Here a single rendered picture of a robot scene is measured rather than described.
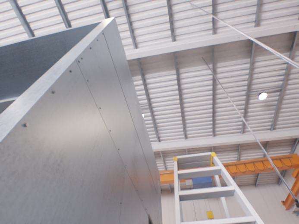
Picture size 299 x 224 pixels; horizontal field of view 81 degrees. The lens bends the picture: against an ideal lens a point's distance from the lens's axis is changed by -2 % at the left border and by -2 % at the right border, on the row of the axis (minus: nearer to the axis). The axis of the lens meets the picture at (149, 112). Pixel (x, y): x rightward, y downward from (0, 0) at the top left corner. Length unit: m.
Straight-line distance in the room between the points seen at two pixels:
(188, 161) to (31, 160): 1.29
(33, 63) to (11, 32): 6.20
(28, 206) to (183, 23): 6.81
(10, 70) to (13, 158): 1.98
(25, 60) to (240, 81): 7.59
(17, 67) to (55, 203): 1.91
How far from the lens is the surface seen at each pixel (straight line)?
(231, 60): 7.88
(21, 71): 2.40
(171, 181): 9.88
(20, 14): 7.98
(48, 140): 0.63
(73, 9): 7.37
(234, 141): 9.62
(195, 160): 1.64
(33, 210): 0.59
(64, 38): 2.02
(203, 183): 9.55
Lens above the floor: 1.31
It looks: 53 degrees up
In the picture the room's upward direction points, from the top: straight up
